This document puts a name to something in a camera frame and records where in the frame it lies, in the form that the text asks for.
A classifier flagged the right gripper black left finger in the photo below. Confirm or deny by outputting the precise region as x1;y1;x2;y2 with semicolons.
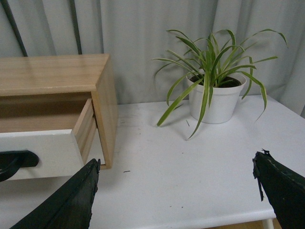
12;159;101;229

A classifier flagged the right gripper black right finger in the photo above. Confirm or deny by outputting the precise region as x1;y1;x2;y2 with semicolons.
252;149;305;229

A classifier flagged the white drawer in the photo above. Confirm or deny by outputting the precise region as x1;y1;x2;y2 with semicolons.
0;98;98;181

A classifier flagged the wooden drawer cabinet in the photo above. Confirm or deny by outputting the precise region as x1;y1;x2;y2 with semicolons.
0;54;118;169

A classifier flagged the white plant pot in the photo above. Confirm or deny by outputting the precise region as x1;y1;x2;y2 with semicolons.
189;73;246;124

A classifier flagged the green spider plant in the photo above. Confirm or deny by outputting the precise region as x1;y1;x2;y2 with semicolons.
157;29;277;132

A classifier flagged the grey curtain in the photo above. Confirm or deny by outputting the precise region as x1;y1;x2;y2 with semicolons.
0;0;305;113

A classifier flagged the black drawer handle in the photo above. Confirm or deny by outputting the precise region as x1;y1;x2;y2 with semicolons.
0;150;40;182

